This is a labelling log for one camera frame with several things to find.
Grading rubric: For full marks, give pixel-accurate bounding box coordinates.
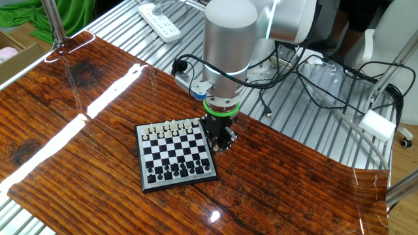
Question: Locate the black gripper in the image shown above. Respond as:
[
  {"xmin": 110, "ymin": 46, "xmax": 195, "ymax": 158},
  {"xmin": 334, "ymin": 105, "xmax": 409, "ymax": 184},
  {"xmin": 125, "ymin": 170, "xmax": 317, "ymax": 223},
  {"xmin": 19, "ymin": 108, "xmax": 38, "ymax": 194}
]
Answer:
[{"xmin": 199, "ymin": 114, "xmax": 238, "ymax": 153}]

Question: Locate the black white chessboard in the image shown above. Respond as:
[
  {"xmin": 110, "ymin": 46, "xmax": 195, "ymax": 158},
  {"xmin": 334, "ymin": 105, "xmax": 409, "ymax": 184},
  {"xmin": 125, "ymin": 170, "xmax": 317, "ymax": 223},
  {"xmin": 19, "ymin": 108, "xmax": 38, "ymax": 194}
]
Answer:
[{"xmin": 135, "ymin": 117, "xmax": 219, "ymax": 194}]

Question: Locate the silver robot mounting plate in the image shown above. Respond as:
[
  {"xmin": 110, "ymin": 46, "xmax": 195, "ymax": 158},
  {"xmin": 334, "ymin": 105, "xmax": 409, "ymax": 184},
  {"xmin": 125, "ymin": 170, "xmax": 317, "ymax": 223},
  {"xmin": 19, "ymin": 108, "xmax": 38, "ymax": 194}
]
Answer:
[{"xmin": 246, "ymin": 60, "xmax": 297, "ymax": 82}]

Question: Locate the clear plastic bag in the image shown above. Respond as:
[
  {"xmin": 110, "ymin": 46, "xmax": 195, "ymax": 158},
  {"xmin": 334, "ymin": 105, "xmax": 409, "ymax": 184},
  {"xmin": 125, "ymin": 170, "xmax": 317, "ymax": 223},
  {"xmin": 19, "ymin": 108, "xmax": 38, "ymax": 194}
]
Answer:
[{"xmin": 298, "ymin": 54, "xmax": 353, "ymax": 99}]

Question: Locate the white power strip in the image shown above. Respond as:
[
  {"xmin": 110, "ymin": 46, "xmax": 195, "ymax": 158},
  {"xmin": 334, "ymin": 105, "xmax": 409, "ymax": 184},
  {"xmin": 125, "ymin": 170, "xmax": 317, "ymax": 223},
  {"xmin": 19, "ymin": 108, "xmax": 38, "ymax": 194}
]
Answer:
[{"xmin": 137, "ymin": 2, "xmax": 182, "ymax": 44}]

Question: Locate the white adapter box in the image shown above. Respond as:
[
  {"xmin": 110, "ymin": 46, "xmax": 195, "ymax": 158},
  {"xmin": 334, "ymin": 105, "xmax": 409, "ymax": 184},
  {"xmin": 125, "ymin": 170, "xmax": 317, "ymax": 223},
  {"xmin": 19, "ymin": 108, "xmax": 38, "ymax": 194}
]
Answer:
[{"xmin": 358, "ymin": 109, "xmax": 397, "ymax": 142}]

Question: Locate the green cloth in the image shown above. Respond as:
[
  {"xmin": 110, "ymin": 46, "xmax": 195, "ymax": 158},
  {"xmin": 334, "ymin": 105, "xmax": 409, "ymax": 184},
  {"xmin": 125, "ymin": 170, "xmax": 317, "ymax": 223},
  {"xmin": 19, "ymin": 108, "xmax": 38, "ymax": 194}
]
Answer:
[{"xmin": 0, "ymin": 0, "xmax": 97, "ymax": 45}]

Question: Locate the white office chair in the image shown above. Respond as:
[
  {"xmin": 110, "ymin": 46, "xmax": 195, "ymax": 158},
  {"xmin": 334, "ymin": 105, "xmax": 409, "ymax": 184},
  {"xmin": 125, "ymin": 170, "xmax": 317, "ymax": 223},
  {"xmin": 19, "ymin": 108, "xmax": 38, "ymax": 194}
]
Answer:
[{"xmin": 351, "ymin": 0, "xmax": 418, "ymax": 148}]

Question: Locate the brown cardboard box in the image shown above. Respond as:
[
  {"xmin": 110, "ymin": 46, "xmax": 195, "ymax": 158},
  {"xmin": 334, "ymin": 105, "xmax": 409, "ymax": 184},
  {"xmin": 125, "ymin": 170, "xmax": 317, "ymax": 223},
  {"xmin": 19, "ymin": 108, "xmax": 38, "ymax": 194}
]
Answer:
[{"xmin": 0, "ymin": 30, "xmax": 46, "ymax": 85}]

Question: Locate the pink cloth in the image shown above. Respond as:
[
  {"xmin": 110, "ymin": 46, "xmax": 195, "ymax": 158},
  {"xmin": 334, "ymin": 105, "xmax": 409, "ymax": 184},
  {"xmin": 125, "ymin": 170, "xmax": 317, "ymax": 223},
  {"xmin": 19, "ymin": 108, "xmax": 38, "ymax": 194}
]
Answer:
[{"xmin": 0, "ymin": 46, "xmax": 20, "ymax": 65}]

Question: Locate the green flange ring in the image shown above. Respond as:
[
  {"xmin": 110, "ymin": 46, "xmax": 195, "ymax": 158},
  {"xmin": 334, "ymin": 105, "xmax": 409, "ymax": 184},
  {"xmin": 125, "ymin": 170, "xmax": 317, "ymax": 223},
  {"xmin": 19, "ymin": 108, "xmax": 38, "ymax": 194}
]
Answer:
[{"xmin": 202, "ymin": 99, "xmax": 240, "ymax": 118}]

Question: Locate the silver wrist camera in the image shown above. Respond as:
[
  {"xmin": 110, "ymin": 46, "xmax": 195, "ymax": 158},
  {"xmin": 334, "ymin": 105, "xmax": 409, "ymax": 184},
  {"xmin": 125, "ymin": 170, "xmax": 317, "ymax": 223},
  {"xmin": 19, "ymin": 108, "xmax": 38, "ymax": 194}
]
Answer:
[{"xmin": 174, "ymin": 70, "xmax": 215, "ymax": 101}]

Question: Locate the black usb cable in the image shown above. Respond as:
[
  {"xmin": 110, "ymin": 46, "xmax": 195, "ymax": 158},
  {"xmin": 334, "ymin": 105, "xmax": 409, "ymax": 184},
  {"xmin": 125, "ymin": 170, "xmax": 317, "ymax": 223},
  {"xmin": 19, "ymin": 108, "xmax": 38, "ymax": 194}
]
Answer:
[{"xmin": 257, "ymin": 83, "xmax": 274, "ymax": 118}]

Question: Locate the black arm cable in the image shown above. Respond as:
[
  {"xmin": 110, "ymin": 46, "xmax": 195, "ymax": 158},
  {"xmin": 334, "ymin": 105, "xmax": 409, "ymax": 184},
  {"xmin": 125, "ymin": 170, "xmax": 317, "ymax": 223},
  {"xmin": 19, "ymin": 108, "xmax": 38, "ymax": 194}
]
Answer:
[{"xmin": 171, "ymin": 54, "xmax": 323, "ymax": 91}]

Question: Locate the grey hose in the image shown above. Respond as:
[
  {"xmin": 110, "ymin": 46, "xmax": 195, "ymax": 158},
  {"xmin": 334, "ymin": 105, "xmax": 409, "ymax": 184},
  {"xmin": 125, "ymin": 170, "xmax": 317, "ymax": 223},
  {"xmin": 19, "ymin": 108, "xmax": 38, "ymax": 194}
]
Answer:
[{"xmin": 305, "ymin": 83, "xmax": 391, "ymax": 170}]

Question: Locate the black cable bundle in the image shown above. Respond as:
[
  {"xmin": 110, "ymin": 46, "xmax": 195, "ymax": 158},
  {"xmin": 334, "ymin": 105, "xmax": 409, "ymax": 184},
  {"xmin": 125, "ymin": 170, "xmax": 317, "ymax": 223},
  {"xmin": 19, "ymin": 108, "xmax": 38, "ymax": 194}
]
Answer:
[{"xmin": 295, "ymin": 54, "xmax": 417, "ymax": 131}]

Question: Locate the aluminium frame post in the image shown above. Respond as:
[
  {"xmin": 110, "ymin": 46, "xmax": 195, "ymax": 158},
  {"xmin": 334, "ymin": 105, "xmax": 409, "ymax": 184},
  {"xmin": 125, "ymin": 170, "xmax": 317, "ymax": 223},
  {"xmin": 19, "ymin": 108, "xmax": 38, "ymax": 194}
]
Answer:
[
  {"xmin": 40, "ymin": 0, "xmax": 70, "ymax": 50},
  {"xmin": 385, "ymin": 168, "xmax": 418, "ymax": 207},
  {"xmin": 368, "ymin": 32, "xmax": 418, "ymax": 104}
]

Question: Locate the aluminium frame rail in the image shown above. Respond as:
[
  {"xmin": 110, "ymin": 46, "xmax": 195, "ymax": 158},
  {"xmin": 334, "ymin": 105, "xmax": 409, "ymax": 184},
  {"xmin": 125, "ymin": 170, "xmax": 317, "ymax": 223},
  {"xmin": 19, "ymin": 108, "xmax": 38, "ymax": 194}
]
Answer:
[{"xmin": 0, "ymin": 48, "xmax": 63, "ymax": 92}]

